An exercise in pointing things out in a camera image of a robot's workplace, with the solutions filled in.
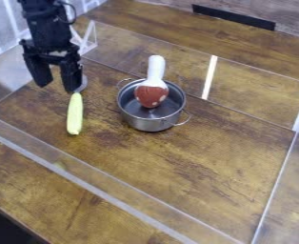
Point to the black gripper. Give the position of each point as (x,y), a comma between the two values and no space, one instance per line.
(40,57)

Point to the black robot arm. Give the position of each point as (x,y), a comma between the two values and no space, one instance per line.
(49,23)

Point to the red white toy mushroom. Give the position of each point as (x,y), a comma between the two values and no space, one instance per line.
(153,90)

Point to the small steel pot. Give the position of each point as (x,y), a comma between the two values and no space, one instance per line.
(158,119)

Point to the black bar on table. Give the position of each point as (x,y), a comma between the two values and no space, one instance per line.
(235,17)

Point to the clear acrylic triangle bracket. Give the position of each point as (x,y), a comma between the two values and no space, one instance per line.
(87,41)

